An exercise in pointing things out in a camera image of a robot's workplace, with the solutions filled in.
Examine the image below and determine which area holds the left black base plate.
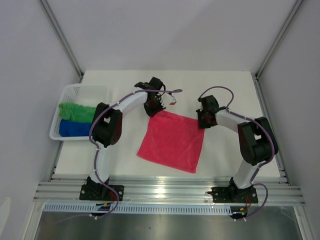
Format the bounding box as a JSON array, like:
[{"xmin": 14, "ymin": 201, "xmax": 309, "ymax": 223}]
[{"xmin": 79, "ymin": 184, "xmax": 125, "ymax": 202}]

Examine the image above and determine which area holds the left aluminium frame post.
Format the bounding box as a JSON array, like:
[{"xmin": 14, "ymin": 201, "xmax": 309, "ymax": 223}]
[{"xmin": 37, "ymin": 0, "xmax": 84, "ymax": 83}]

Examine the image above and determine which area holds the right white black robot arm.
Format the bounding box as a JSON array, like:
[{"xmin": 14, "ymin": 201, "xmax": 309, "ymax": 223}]
[{"xmin": 196, "ymin": 95, "xmax": 279, "ymax": 203}]

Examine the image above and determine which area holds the aluminium frame post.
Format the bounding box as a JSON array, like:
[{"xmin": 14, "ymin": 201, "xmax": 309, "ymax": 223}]
[
  {"xmin": 37, "ymin": 0, "xmax": 84, "ymax": 83},
  {"xmin": 254, "ymin": 0, "xmax": 307, "ymax": 78}
]

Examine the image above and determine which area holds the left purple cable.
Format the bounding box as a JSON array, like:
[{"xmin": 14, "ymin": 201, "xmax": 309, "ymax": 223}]
[{"xmin": 57, "ymin": 88, "xmax": 184, "ymax": 223}]

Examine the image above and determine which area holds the white plastic basket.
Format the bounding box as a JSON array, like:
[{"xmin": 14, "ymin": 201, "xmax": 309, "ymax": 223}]
[{"xmin": 49, "ymin": 83, "xmax": 110, "ymax": 141}]

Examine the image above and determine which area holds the purple cable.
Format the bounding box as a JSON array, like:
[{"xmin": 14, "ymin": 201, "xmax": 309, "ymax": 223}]
[
  {"xmin": 197, "ymin": 86, "xmax": 276, "ymax": 221},
  {"xmin": 57, "ymin": 88, "xmax": 184, "ymax": 223}
]

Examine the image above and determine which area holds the pink microfiber towel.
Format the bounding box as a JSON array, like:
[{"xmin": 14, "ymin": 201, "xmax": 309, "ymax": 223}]
[{"xmin": 137, "ymin": 111, "xmax": 205, "ymax": 174}]

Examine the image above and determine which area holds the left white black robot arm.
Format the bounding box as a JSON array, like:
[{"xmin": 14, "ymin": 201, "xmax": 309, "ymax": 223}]
[{"xmin": 79, "ymin": 77, "xmax": 166, "ymax": 201}]

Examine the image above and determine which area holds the green microfiber towel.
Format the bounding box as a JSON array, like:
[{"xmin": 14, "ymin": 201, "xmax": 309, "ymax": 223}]
[{"xmin": 58, "ymin": 102, "xmax": 96, "ymax": 123}]

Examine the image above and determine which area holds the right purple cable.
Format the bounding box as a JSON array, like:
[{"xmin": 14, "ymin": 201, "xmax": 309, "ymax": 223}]
[{"xmin": 197, "ymin": 86, "xmax": 276, "ymax": 221}]

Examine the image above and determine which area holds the white slotted cable duct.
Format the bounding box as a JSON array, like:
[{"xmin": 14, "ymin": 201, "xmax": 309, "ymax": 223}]
[{"xmin": 43, "ymin": 202, "xmax": 233, "ymax": 216}]

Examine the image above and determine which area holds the aluminium extrusion rail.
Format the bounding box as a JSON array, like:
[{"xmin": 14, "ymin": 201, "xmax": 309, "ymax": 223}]
[{"xmin": 33, "ymin": 174, "xmax": 306, "ymax": 207}]

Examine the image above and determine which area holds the right aluminium frame post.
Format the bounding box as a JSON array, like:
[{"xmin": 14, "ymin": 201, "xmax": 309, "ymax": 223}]
[{"xmin": 254, "ymin": 0, "xmax": 307, "ymax": 78}]

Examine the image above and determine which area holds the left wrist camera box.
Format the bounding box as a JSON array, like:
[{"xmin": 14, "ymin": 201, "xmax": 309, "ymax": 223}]
[{"xmin": 161, "ymin": 93, "xmax": 177, "ymax": 108}]

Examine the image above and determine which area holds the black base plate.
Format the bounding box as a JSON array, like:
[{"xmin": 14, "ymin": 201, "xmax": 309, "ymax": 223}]
[
  {"xmin": 207, "ymin": 186, "xmax": 258, "ymax": 204},
  {"xmin": 79, "ymin": 184, "xmax": 125, "ymax": 202}
]

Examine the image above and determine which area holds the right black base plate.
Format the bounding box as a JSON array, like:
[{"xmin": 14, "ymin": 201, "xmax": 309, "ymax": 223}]
[{"xmin": 207, "ymin": 186, "xmax": 258, "ymax": 204}]

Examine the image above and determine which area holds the blue microfiber towel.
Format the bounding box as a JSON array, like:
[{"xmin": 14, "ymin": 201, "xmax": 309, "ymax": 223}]
[{"xmin": 59, "ymin": 119, "xmax": 91, "ymax": 137}]

